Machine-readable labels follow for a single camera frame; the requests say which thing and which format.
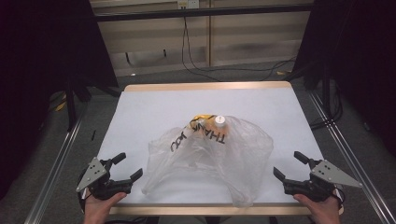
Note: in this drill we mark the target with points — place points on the white wall outlet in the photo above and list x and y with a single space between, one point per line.
188 4

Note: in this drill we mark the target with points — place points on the clear plastic bag black print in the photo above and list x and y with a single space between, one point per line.
218 165

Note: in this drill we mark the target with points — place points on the black stand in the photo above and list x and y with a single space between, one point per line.
326 90
70 105

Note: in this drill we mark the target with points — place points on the metal floor rail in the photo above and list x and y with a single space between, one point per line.
53 174
351 155

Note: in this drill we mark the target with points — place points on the black curtain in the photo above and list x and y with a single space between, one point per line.
37 62
358 46

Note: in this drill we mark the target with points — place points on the small black floor object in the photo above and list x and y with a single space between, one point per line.
93 134

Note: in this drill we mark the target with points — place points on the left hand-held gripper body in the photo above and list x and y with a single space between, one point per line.
93 174

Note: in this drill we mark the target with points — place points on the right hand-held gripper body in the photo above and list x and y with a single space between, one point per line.
327 174

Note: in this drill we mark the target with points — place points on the black horizontal bar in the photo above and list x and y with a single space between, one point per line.
202 13

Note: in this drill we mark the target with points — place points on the white work board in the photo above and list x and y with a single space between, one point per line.
205 86

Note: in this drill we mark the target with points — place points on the person's right hand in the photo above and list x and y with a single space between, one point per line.
325 211

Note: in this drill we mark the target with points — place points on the person's left hand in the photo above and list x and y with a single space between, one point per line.
96 210

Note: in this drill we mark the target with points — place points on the yellow floor tape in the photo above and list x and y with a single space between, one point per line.
61 104

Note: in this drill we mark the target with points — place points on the white table cover sheet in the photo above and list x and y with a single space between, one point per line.
155 109

